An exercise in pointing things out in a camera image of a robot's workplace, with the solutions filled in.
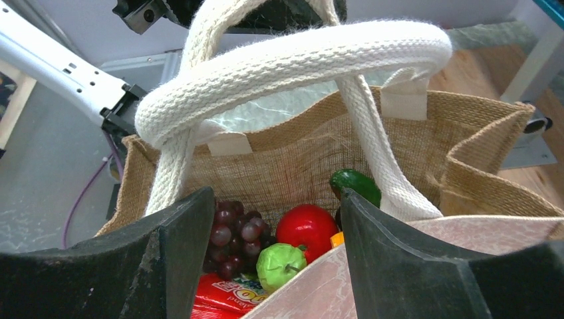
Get purple grapes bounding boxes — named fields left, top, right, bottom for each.
left=202, top=201, right=277, bottom=280

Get red apple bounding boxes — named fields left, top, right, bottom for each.
left=275, top=204, right=339, bottom=264

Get orange snack bag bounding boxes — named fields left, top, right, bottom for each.
left=330, top=232, right=345, bottom=248

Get green cucumber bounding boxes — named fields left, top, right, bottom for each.
left=329, top=169, right=382, bottom=207

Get red snack bag shelf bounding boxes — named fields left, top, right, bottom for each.
left=190, top=274, right=269, bottom=319

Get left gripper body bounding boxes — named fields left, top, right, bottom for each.
left=112, top=1, right=329, bottom=35

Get brown burlap grocery bag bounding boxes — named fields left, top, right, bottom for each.
left=100, top=15, right=563, bottom=318

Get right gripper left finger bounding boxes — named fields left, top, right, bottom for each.
left=1, top=187, right=215, bottom=318

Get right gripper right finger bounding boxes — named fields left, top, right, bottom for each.
left=341, top=189, right=563, bottom=318

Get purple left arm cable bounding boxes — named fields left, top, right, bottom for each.
left=61, top=132, right=125, bottom=250

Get green leafy vegetable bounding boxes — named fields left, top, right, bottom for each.
left=256, top=243, right=307, bottom=294

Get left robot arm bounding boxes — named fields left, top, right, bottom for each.
left=1, top=1, right=347, bottom=137

